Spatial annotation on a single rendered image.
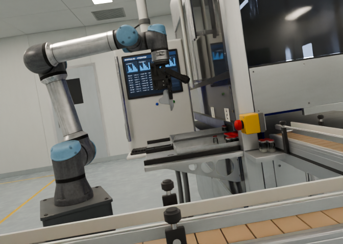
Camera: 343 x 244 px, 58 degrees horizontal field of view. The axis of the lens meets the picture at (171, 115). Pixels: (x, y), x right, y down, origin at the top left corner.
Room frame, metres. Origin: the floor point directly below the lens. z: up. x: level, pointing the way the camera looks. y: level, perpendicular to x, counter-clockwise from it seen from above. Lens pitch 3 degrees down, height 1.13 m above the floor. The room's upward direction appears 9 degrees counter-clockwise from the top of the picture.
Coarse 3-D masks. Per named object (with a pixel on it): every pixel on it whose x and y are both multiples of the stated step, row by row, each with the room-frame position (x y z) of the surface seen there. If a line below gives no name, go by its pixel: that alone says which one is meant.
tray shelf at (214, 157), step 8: (152, 144) 1.81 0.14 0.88; (160, 144) 1.76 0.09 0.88; (160, 152) 1.50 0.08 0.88; (168, 152) 1.46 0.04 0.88; (232, 152) 1.23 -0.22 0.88; (240, 152) 1.22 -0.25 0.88; (184, 160) 1.21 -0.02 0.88; (192, 160) 1.21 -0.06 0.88; (200, 160) 1.21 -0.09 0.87; (208, 160) 1.21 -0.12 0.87; (144, 168) 1.20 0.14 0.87; (152, 168) 1.20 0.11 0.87; (160, 168) 1.20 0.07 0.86
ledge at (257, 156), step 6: (258, 150) 1.19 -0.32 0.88; (276, 150) 1.14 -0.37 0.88; (246, 156) 1.18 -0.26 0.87; (252, 156) 1.11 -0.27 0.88; (258, 156) 1.09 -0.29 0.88; (264, 156) 1.07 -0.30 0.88; (270, 156) 1.07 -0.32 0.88; (276, 156) 1.07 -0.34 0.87; (282, 156) 1.07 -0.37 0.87; (258, 162) 1.07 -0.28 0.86
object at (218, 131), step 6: (192, 132) 1.86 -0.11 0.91; (198, 132) 1.86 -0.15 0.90; (204, 132) 1.86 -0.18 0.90; (210, 132) 1.86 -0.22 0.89; (216, 132) 1.87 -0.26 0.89; (222, 132) 1.86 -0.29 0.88; (180, 138) 1.85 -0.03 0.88; (186, 138) 1.60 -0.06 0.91; (192, 138) 1.60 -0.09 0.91; (198, 138) 1.60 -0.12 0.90
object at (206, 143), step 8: (176, 144) 1.51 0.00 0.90; (184, 144) 1.51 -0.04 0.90; (192, 144) 1.52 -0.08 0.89; (200, 144) 1.52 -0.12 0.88; (208, 144) 1.49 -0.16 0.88; (216, 144) 1.26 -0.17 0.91; (224, 144) 1.27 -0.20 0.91; (232, 144) 1.27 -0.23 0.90; (176, 152) 1.31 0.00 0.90; (184, 152) 1.26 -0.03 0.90; (192, 152) 1.26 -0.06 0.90
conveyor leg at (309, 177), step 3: (303, 171) 0.99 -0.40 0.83; (306, 174) 1.01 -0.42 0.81; (309, 174) 1.00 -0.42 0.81; (306, 177) 1.02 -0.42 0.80; (309, 177) 1.00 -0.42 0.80; (312, 177) 1.00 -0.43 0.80; (315, 177) 0.99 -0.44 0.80; (306, 180) 1.02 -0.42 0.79; (309, 180) 1.00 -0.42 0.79; (312, 180) 1.00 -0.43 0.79; (315, 180) 0.99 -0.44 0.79; (312, 195) 1.00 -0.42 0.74; (315, 195) 1.00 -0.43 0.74; (318, 195) 0.99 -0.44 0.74
